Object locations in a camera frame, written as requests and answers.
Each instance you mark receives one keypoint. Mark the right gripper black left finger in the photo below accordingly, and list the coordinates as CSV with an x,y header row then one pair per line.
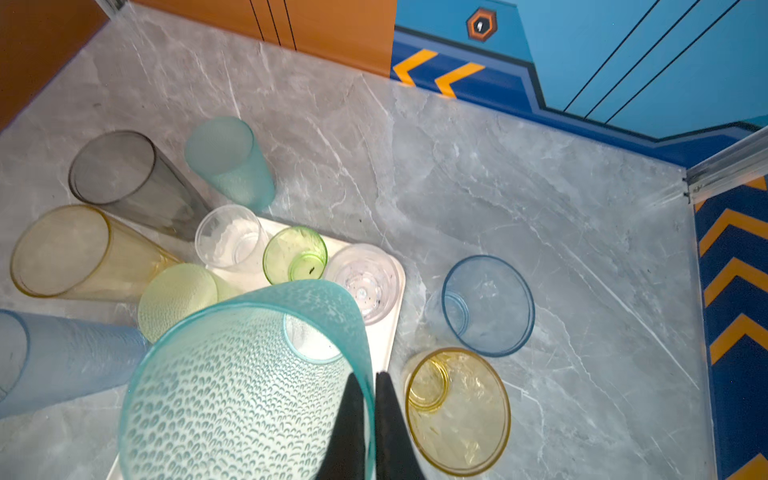
x,y
345,457

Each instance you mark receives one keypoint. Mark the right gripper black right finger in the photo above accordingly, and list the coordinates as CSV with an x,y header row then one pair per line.
x,y
395,458

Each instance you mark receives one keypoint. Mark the amber glass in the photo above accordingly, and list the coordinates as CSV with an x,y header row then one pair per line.
x,y
456,410
79,252

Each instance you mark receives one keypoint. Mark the teal frosted glass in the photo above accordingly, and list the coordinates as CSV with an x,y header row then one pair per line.
x,y
224,152
255,387

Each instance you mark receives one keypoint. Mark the blue grey glass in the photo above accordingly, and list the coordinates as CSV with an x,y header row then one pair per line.
x,y
46,360
487,306

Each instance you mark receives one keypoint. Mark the clear ribbed glass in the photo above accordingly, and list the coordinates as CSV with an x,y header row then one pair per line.
x,y
369,274

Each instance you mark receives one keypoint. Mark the bright green glass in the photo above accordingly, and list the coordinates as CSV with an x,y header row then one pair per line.
x,y
295,253

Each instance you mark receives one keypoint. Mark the pale green frosted glass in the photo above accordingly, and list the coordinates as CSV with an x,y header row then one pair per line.
x,y
176,293

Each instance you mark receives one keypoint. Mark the dark grey glass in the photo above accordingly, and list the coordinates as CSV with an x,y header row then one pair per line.
x,y
125,174

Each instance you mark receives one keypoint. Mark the aluminium corner post right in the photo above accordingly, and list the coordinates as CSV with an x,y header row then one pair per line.
x,y
736,165

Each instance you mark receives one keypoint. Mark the aluminium corner post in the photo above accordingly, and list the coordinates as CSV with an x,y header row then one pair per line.
x,y
111,7
736,165

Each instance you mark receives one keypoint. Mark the aluminium corner post left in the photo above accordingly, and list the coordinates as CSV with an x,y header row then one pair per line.
x,y
111,7

